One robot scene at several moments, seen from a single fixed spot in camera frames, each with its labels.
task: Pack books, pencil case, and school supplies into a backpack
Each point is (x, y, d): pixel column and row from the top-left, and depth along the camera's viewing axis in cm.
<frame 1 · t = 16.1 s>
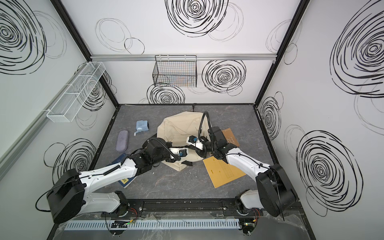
left hand: (180, 144, 81), fingers closed
right hand: (191, 146, 81), fingers closed
cream canvas backpack: (176, 129, 104), point 3 cm above the table
brown black scroll book: (232, 134, 101), point 3 cm above the table
yellow grid exercise book: (220, 172, 88), on the table
purple pencil case: (122, 143, 96), point 3 cm above the table
light blue pencil sharpener: (142, 125, 104), point 5 cm above the table

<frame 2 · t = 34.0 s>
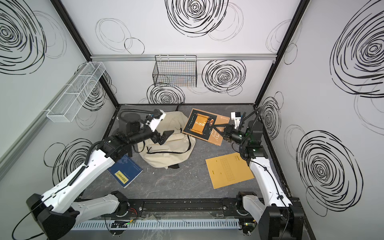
left hand: (166, 123, 69), fingers open
right hand: (214, 131, 69), fingers closed
cream canvas backpack: (175, 149, 86), point 10 cm above the table
brown black scroll book: (201, 124, 75), point 29 cm above the table
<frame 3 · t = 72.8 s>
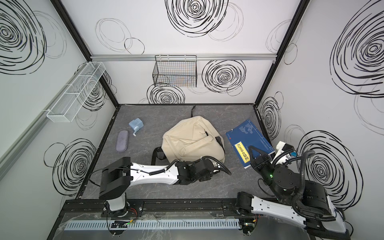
left hand: (210, 166, 79), fingers open
right hand: (244, 152, 57), fingers closed
cream canvas backpack: (189, 139, 98), point 4 cm above the table
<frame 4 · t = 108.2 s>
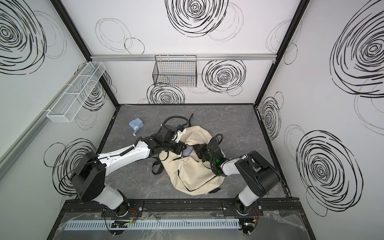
left hand: (186, 147, 83), fingers closed
right hand: (191, 148, 87), fingers closed
cream canvas backpack: (187, 173, 80), point 8 cm above the table
